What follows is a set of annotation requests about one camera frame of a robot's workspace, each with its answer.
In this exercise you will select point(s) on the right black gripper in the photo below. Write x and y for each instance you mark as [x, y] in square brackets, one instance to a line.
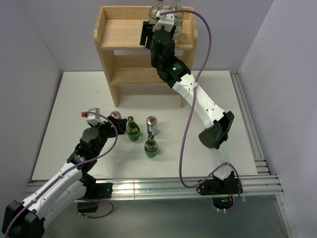
[146, 29]

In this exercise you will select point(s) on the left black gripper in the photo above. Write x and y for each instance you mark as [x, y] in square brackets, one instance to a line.
[120, 125]

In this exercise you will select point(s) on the clear glass bottle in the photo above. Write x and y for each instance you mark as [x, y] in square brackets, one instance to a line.
[178, 19]
[152, 14]

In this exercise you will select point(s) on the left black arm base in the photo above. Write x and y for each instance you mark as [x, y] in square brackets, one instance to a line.
[96, 191]

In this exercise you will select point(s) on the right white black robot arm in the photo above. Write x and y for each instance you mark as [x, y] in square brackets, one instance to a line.
[176, 74]

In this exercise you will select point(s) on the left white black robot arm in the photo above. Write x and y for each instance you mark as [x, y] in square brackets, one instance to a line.
[31, 217]

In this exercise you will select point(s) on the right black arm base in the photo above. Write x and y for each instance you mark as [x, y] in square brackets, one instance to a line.
[222, 191]

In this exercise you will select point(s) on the wooden three-tier shelf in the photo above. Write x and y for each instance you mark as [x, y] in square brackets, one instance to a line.
[117, 36]

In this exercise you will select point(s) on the silver blue can left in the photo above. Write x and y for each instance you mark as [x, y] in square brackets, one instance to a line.
[116, 115]

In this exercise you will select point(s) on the green Perrier bottle yellow label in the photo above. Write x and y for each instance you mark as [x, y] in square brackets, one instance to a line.
[132, 129]

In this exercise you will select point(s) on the silver can centre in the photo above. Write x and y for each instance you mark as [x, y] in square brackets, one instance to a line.
[152, 125]

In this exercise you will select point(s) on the green Perrier bottle red label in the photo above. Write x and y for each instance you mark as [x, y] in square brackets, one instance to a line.
[151, 147]

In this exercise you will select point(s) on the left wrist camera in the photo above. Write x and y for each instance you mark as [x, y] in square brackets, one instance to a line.
[92, 117]

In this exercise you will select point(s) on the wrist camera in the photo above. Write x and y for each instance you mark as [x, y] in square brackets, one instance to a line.
[165, 20]
[92, 117]

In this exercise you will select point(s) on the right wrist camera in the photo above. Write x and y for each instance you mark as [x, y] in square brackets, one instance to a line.
[165, 20]

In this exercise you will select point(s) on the aluminium frame rail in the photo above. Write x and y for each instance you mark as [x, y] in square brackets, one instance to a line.
[135, 179]

